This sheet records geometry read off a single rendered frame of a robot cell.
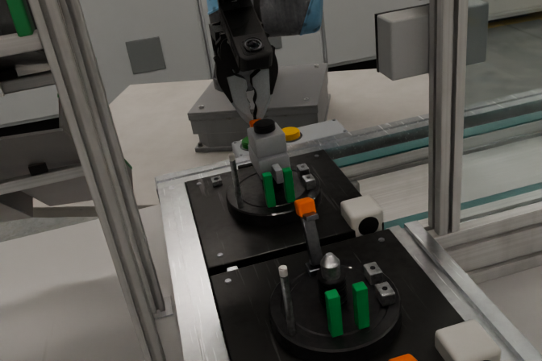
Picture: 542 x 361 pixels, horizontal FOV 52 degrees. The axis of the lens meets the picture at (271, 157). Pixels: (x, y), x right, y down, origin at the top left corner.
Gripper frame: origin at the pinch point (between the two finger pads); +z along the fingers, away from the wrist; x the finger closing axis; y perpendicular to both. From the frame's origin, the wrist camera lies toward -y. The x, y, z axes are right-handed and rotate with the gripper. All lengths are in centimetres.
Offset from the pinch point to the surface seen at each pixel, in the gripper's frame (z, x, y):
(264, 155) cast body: 1.3, 1.1, -9.5
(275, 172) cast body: 3.0, 0.3, -11.9
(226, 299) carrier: 10.1, 10.8, -25.4
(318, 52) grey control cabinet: 85, -99, 284
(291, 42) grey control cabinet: 74, -81, 285
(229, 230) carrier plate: 10.2, 7.8, -11.8
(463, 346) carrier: 8.2, -9.0, -42.7
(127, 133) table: 21, 23, 58
